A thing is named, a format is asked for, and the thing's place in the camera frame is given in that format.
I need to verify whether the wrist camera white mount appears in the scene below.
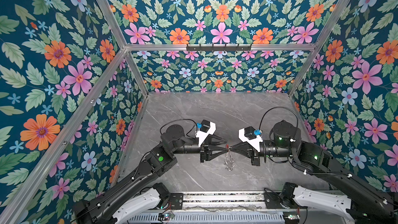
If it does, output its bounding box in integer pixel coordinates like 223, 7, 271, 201
238, 126, 263, 152
195, 120, 216, 146

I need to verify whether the large keyring with red grip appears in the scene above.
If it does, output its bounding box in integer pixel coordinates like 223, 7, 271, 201
224, 144, 234, 171

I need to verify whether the small circuit board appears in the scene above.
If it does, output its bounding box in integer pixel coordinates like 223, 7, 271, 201
158, 213, 175, 223
283, 213, 300, 224

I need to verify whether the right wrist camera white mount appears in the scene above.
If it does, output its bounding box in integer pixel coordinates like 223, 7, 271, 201
238, 126, 263, 152

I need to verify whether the white slotted cable duct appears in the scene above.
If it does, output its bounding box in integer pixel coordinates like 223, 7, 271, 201
125, 212, 285, 224

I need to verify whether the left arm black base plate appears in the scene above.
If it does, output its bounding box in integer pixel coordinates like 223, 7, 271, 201
161, 192, 184, 211

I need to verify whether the black hook rail on frame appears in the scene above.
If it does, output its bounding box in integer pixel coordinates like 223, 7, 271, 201
186, 44, 252, 52

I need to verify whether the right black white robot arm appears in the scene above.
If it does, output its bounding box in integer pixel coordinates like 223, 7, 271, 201
229, 120, 398, 224

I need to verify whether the aluminium front rail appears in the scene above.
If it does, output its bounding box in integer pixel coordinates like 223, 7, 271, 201
161, 191, 312, 212

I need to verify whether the left small circuit board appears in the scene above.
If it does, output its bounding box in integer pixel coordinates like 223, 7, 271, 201
158, 213, 175, 223

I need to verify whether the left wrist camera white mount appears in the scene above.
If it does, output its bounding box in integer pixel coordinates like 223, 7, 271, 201
195, 120, 216, 146

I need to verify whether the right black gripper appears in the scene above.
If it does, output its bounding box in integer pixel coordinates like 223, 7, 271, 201
229, 139, 294, 167

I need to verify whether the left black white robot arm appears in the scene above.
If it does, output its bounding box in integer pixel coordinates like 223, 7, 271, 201
73, 121, 227, 224

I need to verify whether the right small circuit board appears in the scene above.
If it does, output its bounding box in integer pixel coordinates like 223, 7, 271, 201
283, 213, 300, 224

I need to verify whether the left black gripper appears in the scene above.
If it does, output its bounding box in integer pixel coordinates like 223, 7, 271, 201
171, 131, 231, 163

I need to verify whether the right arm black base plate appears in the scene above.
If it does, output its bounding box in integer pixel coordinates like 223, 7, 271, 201
263, 191, 290, 209

